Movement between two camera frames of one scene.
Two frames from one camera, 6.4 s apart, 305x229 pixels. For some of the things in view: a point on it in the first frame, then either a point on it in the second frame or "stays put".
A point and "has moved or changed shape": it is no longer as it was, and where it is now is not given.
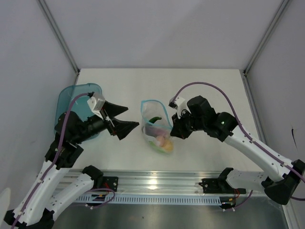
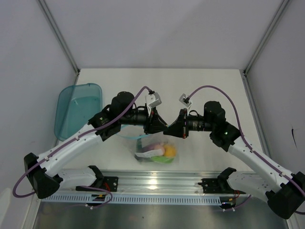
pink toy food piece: x=161 y=140 -> x=159 y=146
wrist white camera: x=96 y=102 -> x=153 y=99
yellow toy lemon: x=168 y=145 has moved or changed shape
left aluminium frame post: x=61 y=37 stays put
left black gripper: x=122 y=128 -> x=155 y=123
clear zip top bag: x=157 y=125 has moved or changed shape
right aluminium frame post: x=281 y=7 stays put
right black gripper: x=177 y=130 stays put
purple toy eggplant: x=155 y=132 has moved or changed shape
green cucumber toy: x=154 y=119 has moved or changed shape
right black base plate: x=219 y=186 stays put
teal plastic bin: x=80 y=106 stays put
